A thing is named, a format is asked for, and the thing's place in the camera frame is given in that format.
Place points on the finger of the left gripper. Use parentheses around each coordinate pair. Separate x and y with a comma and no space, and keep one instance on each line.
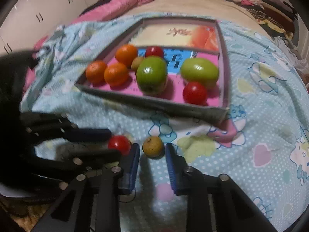
(41,127)
(75,164)

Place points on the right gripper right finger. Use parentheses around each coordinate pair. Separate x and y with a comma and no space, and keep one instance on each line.
(214,203)

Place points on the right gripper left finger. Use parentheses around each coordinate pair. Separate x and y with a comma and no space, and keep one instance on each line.
(92,203)

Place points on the red tomato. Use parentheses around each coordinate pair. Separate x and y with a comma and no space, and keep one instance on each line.
(195,93)
(154,51)
(120,143)

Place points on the orange mandarin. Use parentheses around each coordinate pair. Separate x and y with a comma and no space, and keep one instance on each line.
(116,74)
(126,54)
(95,72)

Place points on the brown kiwi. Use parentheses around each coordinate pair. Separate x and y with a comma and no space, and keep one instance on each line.
(136,63)
(153,146)

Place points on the round green fruit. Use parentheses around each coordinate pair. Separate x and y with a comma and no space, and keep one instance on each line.
(152,75)

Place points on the pear-shaped green fruit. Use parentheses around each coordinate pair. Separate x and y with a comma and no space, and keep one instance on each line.
(200,70)

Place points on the blue cartoon print sheet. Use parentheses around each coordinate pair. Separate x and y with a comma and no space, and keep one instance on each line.
(265,146)

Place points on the pink workbook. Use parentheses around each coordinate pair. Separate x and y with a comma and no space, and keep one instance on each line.
(174,87)

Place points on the white wardrobe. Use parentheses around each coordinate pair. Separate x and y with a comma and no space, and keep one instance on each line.
(30,20)

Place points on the black garment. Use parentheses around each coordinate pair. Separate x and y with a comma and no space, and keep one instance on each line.
(97,4)

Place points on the shallow grey cardboard box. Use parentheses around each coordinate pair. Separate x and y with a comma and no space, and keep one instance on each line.
(216,107)

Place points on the pink quilt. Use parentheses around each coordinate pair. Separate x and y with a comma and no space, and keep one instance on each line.
(120,2)

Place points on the floral bag with cloth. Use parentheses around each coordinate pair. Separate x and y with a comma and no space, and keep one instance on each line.
(290,50)

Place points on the orange cream book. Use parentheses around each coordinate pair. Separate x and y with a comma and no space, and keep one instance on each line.
(182,35)

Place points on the pile of folded clothes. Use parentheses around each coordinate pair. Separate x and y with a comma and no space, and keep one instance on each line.
(276,17)

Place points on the beige blanket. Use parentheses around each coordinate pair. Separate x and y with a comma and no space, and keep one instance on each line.
(220,9)

